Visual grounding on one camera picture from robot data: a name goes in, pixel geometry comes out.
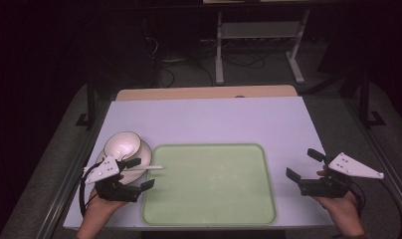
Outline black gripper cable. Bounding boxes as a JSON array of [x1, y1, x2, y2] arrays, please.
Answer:
[[78, 171, 101, 217], [347, 178, 402, 239]]

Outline white ceramic bowl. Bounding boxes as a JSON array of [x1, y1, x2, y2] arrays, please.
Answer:
[[103, 130, 143, 161]]

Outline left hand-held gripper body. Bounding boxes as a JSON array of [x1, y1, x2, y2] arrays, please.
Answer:
[[84, 155, 142, 203]]

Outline metal rail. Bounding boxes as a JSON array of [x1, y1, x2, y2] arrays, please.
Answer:
[[35, 99, 111, 239], [343, 99, 402, 215]]

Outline person's left hand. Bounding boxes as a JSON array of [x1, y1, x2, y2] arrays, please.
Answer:
[[86, 188, 129, 217]]

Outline green plastic tray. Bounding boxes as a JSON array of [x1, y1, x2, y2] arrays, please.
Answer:
[[141, 142, 278, 227]]

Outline black metal stand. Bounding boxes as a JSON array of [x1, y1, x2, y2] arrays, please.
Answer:
[[75, 74, 101, 129], [357, 68, 388, 129]]

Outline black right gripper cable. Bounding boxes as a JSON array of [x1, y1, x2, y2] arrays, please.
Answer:
[[347, 178, 402, 239]]

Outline person's right hand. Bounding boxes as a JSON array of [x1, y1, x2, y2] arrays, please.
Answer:
[[312, 168, 364, 224]]

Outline black floor cables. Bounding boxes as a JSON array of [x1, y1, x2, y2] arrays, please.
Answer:
[[144, 35, 267, 88]]

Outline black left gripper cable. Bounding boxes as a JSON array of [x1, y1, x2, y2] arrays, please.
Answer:
[[78, 171, 101, 217]]

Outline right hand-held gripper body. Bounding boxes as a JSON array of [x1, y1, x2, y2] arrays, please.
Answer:
[[298, 151, 385, 200]]

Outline white ceramic plate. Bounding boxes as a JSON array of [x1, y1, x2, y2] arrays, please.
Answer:
[[95, 138, 153, 185]]

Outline white chopstick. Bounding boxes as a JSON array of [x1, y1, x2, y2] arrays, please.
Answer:
[[112, 148, 164, 172]]

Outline white metal stand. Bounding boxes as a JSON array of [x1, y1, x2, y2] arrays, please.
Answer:
[[214, 9, 311, 86]]

